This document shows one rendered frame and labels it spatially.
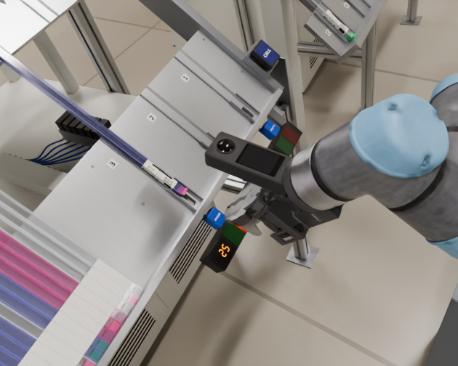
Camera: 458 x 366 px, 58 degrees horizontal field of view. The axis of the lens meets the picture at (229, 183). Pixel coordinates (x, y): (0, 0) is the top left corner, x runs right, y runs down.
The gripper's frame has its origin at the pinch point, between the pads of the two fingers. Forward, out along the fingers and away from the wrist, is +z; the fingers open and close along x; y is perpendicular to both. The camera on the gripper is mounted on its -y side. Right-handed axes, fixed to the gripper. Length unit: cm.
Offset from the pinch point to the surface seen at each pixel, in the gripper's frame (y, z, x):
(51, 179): -28.3, 36.4, -2.0
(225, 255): 5.2, 6.1, -4.0
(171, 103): -17.4, 5.2, 12.5
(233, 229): 4.2, 6.1, 0.8
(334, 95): 32, 71, 115
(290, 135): 4.5, 6.1, 25.1
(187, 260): 14, 67, 11
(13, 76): -64, 74, 29
